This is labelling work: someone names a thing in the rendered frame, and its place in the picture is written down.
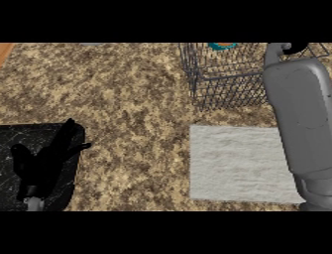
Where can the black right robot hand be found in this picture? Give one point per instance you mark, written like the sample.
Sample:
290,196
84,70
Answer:
297,47

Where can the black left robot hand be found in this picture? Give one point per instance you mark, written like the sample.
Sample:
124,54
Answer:
46,165

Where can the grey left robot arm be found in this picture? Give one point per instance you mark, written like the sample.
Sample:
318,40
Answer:
34,204

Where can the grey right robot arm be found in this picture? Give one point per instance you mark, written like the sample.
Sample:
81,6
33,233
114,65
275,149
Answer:
304,115

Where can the teal orange cupcake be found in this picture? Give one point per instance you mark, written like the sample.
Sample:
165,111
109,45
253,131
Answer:
220,45

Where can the white placemat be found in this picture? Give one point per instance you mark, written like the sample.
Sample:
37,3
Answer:
236,162

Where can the grey rounded object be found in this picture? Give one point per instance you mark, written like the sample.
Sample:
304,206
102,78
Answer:
90,43

